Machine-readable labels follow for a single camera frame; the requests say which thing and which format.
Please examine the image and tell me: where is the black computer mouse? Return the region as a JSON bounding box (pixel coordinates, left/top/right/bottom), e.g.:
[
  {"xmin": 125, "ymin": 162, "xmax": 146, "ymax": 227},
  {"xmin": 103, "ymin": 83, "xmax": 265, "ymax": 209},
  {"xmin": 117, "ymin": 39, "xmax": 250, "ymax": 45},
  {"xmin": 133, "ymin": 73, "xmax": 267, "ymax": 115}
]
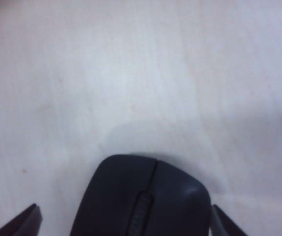
[{"xmin": 69, "ymin": 154, "xmax": 212, "ymax": 236}]

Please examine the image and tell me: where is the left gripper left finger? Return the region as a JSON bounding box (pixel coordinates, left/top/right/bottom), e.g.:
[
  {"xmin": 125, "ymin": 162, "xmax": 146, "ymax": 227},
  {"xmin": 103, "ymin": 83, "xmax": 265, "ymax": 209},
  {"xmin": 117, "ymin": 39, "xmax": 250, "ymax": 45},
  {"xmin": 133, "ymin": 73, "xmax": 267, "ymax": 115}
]
[{"xmin": 0, "ymin": 203, "xmax": 43, "ymax": 236}]

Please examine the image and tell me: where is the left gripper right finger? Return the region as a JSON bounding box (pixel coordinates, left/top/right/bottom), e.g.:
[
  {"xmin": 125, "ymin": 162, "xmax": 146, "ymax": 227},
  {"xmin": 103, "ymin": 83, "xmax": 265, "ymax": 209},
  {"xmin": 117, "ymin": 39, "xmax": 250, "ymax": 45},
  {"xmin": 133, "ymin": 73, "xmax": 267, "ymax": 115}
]
[{"xmin": 210, "ymin": 204, "xmax": 250, "ymax": 236}]

